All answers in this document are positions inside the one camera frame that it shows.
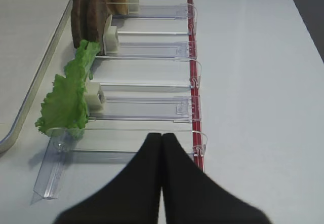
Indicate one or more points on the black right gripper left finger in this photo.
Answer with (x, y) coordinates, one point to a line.
(133, 196)

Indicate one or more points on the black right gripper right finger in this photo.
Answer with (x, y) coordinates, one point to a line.
(190, 196)

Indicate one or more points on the green lettuce leaf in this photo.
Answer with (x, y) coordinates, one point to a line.
(66, 107)

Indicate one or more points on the brown meat patty front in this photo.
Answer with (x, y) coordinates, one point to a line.
(78, 17)

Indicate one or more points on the white pusher block near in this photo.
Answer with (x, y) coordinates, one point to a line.
(94, 96)

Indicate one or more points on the clear plastic right rack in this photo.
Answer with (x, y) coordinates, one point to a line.
(146, 85)

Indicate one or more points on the white pusher block middle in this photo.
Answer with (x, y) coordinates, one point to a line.
(110, 37)

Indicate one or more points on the metal baking tray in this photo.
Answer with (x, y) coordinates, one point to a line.
(30, 32)

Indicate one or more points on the red rack rail strip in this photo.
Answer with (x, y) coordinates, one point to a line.
(198, 148)

